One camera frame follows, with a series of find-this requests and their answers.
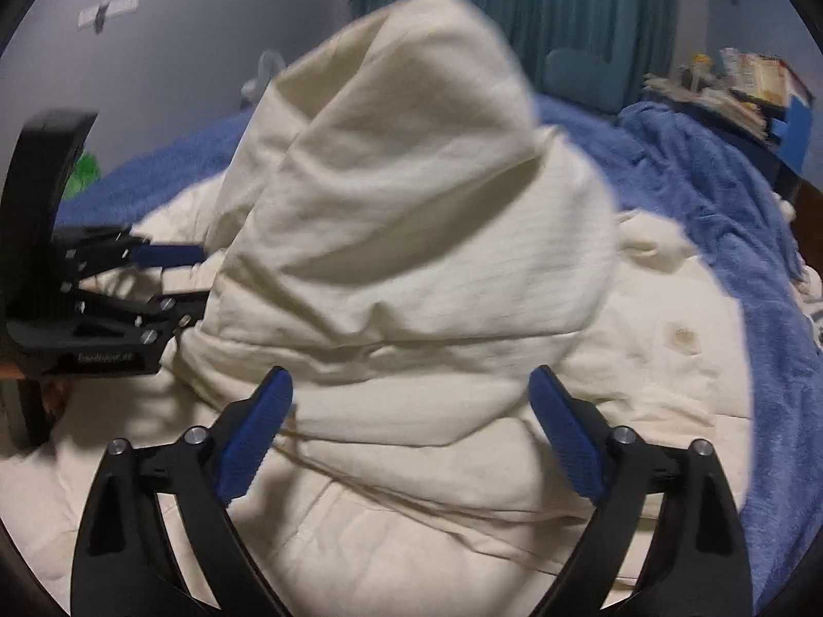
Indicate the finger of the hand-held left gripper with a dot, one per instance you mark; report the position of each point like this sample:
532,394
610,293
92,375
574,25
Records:
170,255
148,315

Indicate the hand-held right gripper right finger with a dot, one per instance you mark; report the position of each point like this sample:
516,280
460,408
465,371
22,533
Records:
569,437

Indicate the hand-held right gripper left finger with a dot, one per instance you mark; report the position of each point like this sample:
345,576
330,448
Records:
254,437

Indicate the cream hooded jacket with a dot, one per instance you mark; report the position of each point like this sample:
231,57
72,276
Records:
411,218

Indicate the green plastic packet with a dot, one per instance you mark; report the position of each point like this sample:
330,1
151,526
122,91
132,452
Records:
85,173

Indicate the blue fleece blanket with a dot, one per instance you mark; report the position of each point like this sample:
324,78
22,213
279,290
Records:
720,205

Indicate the wooden headboard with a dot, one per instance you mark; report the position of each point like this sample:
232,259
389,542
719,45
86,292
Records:
809,205

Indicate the blue pillow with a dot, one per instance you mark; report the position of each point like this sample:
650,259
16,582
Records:
582,77

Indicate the blue storage box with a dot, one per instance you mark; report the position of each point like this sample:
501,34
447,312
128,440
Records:
794,132

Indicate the row of books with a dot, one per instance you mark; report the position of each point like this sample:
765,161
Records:
752,77

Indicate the teal curtain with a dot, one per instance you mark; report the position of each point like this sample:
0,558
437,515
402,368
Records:
527,6

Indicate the white wall bracket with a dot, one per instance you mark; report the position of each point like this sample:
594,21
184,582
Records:
108,13

